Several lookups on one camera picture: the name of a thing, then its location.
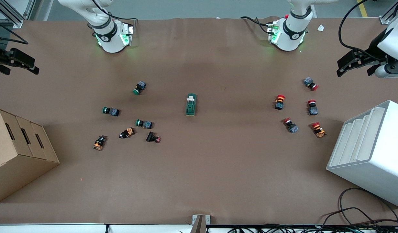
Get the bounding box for green load switch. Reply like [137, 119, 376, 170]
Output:
[185, 93, 197, 116]

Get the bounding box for red push button orange block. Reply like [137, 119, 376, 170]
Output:
[311, 122, 326, 138]
[274, 94, 286, 110]

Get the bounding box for white stepped plastic rack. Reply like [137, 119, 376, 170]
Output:
[326, 100, 398, 208]

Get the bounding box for brown cardboard box with slots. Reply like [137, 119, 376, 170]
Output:
[0, 108, 60, 204]

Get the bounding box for aluminium frame profile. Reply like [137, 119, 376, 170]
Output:
[0, 0, 35, 29]
[380, 0, 398, 25]

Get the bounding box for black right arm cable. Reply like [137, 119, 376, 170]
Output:
[92, 0, 138, 22]

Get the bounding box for black left arm base cable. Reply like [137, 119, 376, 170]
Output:
[240, 16, 271, 33]

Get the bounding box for black selector switch orange block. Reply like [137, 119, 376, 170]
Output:
[119, 127, 135, 139]
[93, 135, 107, 151]

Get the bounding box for looped black floor cable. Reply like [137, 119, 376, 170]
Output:
[319, 187, 398, 227]

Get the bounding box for white table edge rail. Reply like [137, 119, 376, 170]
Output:
[0, 223, 193, 233]

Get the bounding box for black cable bundle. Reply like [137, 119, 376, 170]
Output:
[225, 222, 398, 233]

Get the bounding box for metal table edge bracket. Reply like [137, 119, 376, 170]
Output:
[192, 214, 211, 233]

